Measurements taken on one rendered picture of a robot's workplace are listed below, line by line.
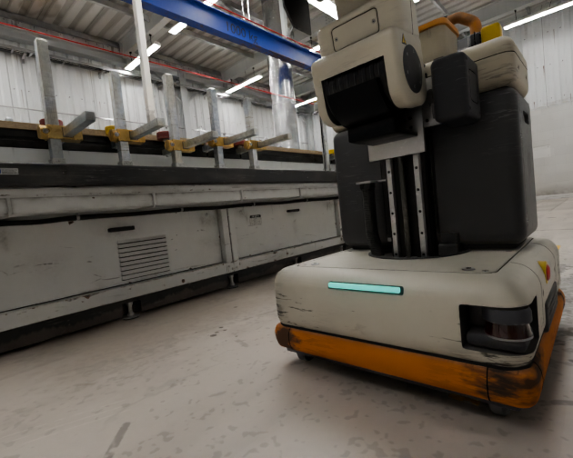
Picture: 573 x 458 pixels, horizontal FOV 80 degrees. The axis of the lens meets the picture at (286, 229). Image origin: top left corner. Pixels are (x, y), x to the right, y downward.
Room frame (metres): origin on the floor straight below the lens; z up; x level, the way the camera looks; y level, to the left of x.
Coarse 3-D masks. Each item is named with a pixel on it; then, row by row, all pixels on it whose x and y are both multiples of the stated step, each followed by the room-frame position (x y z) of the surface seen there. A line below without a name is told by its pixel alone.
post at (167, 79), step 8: (168, 80) 1.65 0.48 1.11; (168, 88) 1.65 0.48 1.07; (168, 96) 1.64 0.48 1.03; (168, 104) 1.65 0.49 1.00; (168, 112) 1.65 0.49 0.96; (168, 120) 1.66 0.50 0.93; (176, 120) 1.67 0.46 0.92; (168, 128) 1.66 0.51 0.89; (176, 128) 1.66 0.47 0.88; (176, 136) 1.66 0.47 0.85; (176, 152) 1.65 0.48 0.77; (176, 160) 1.65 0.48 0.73
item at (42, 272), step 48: (0, 144) 1.34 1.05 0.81; (96, 144) 1.60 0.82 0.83; (144, 144) 1.76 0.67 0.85; (0, 240) 1.33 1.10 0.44; (48, 240) 1.45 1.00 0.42; (96, 240) 1.59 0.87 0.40; (144, 240) 1.75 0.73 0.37; (192, 240) 1.96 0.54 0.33; (240, 240) 2.22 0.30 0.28; (288, 240) 2.56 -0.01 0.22; (336, 240) 2.96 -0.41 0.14; (0, 288) 1.32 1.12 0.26; (48, 288) 1.43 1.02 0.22; (96, 288) 1.57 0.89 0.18; (144, 288) 1.69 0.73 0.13; (192, 288) 1.92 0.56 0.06; (0, 336) 1.29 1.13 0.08; (48, 336) 1.41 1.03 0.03
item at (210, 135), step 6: (210, 132) 1.52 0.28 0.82; (216, 132) 1.53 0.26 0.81; (192, 138) 1.61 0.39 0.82; (198, 138) 1.58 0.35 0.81; (204, 138) 1.55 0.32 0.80; (210, 138) 1.53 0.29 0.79; (186, 144) 1.65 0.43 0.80; (192, 144) 1.62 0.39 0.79; (198, 144) 1.63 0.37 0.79; (162, 150) 1.80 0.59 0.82; (168, 156) 1.80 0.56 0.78
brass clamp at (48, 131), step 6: (42, 126) 1.26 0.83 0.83; (48, 126) 1.27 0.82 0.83; (54, 126) 1.28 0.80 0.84; (60, 126) 1.29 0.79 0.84; (42, 132) 1.25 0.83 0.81; (48, 132) 1.26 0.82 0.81; (54, 132) 1.28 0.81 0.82; (60, 132) 1.29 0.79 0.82; (42, 138) 1.26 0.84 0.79; (48, 138) 1.27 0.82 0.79; (54, 138) 1.28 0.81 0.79; (60, 138) 1.29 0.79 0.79; (66, 138) 1.31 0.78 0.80; (72, 138) 1.32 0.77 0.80; (78, 138) 1.34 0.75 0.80
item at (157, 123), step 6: (156, 120) 1.33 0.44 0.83; (162, 120) 1.34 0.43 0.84; (144, 126) 1.40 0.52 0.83; (150, 126) 1.36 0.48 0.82; (156, 126) 1.34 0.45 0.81; (162, 126) 1.35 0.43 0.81; (132, 132) 1.47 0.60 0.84; (138, 132) 1.43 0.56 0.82; (144, 132) 1.40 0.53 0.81; (150, 132) 1.41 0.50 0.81; (132, 138) 1.48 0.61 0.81; (138, 138) 1.49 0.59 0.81; (114, 144) 1.59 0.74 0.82
